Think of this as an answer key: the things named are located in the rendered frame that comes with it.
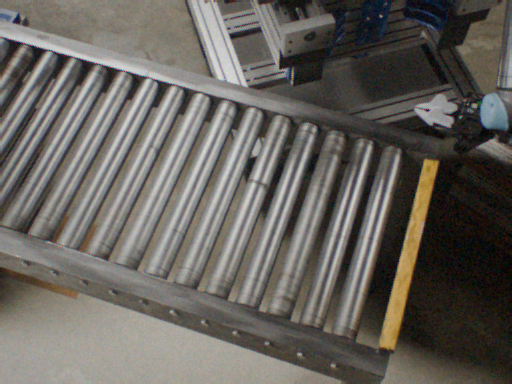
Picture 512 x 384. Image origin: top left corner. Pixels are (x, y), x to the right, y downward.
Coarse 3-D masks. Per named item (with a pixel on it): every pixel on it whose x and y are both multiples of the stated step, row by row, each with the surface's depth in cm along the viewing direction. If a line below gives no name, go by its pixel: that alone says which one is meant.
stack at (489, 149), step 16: (496, 144) 172; (480, 160) 181; (496, 160) 177; (464, 176) 193; (480, 176) 187; (448, 192) 203; (464, 192) 198; (480, 192) 193; (496, 192) 188; (448, 208) 209; (480, 208) 198; (496, 208) 193; (448, 224) 216; (464, 224) 209; (496, 224) 198; (464, 240) 216; (496, 240) 203; (496, 256) 212
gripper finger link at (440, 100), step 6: (438, 96) 145; (444, 96) 145; (432, 102) 147; (438, 102) 147; (444, 102) 146; (420, 108) 148; (426, 108) 148; (432, 108) 148; (444, 108) 148; (450, 108) 147; (456, 108) 147; (450, 114) 148
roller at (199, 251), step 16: (256, 112) 145; (240, 128) 143; (256, 128) 144; (240, 144) 141; (224, 160) 141; (240, 160) 139; (224, 176) 137; (240, 176) 139; (224, 192) 135; (208, 208) 133; (224, 208) 134; (208, 224) 131; (192, 240) 130; (208, 240) 130; (192, 256) 128; (208, 256) 130; (192, 272) 126; (192, 288) 126
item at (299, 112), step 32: (0, 32) 156; (32, 32) 156; (64, 64) 157; (96, 64) 152; (128, 64) 151; (160, 64) 151; (160, 96) 155; (192, 96) 150; (224, 96) 147; (256, 96) 147; (320, 128) 144; (352, 128) 143; (384, 128) 143; (416, 160) 143
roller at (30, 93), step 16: (48, 64) 152; (32, 80) 149; (48, 80) 152; (16, 96) 147; (32, 96) 148; (16, 112) 145; (0, 128) 143; (16, 128) 145; (0, 144) 141; (0, 160) 142
